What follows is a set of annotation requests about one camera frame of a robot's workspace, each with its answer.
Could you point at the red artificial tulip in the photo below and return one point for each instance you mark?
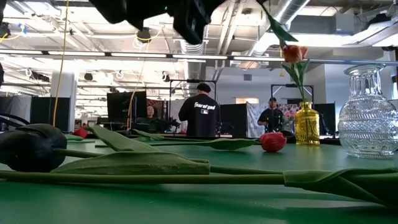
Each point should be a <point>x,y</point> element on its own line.
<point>155,179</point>
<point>273,142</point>
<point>81,133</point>

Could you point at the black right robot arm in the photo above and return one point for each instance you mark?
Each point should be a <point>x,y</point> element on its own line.
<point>109,11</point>

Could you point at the yellow glass vase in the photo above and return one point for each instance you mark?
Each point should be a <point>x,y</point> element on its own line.
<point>307,127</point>

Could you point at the clear glass vase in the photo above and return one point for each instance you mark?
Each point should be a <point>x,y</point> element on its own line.
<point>367,130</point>

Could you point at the person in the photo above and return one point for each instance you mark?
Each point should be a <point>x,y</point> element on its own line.
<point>200,115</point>
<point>272,119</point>
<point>150,111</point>

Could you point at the black screen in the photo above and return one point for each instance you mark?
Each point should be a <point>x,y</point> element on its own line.
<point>233,119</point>
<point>325,115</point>

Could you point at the black monitor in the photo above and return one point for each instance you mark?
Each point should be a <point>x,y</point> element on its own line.
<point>119,107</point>

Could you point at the floral cloth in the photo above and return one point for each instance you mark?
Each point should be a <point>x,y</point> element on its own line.
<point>253,121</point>

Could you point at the grey ventilation box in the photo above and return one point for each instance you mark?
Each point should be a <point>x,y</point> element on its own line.
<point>323,24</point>

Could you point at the white pillar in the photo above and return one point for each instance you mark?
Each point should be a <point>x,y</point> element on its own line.
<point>70,87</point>

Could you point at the black partition panel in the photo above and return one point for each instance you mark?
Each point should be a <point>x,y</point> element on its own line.
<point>49,113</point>

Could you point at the grey partition panel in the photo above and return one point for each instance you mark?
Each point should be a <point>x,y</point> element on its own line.
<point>15,107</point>

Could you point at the silver ventilation duct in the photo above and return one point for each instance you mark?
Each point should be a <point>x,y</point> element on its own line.
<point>289,12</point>
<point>192,51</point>

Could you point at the black ceiling camera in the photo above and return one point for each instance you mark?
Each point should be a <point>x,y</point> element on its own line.
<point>144,35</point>

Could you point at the black rig frame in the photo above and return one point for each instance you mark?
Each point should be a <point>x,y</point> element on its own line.
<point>192,81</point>
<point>292,85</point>

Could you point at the ceiling light rail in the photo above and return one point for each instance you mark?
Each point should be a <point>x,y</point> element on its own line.
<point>140,55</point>

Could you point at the black table frame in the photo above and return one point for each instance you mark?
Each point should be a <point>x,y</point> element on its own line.
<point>329,141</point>

